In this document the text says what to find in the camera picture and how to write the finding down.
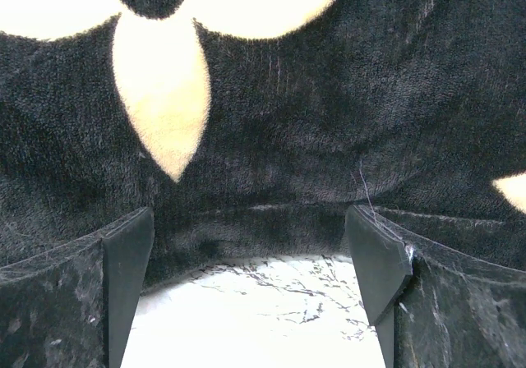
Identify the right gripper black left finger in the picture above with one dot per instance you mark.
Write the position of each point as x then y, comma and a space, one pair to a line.
73, 306

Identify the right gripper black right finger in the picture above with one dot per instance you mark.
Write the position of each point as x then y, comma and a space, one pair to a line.
440, 292

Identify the black pillowcase with cream flowers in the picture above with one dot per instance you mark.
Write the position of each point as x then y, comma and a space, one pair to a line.
249, 126

